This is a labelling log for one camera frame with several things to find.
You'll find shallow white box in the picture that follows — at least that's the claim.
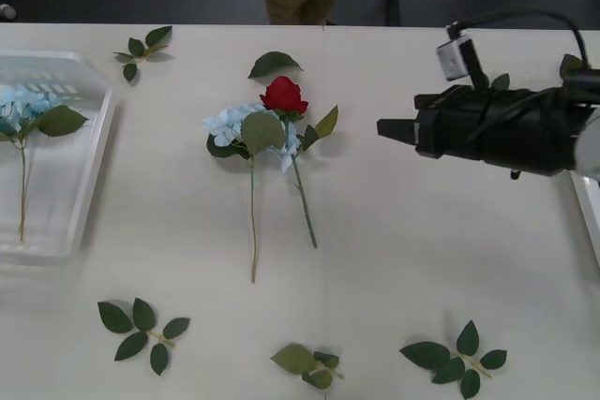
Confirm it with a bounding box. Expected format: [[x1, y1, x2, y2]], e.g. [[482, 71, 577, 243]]
[[568, 170, 600, 271], [0, 50, 118, 270]]

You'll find single loose green leaf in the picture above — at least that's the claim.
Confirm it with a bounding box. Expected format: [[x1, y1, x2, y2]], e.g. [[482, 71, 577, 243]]
[[559, 53, 585, 81], [247, 51, 305, 81]]

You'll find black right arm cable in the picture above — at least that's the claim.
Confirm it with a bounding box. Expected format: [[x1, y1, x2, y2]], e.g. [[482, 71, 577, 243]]
[[444, 8, 591, 74]]

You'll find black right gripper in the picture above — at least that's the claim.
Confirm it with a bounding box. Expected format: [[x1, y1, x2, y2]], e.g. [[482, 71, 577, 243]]
[[376, 85, 494, 166]]

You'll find pale blue flower with stem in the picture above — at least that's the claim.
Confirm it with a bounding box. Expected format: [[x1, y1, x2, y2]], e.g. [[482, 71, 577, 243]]
[[202, 102, 302, 285], [0, 84, 90, 243]]

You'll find pale grey right wrist camera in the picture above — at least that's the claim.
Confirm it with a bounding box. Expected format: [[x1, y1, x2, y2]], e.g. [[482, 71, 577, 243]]
[[436, 34, 476, 82]]

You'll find red rose with green stem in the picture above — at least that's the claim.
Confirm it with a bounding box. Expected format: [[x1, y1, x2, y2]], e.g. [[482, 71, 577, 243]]
[[259, 75, 339, 250]]

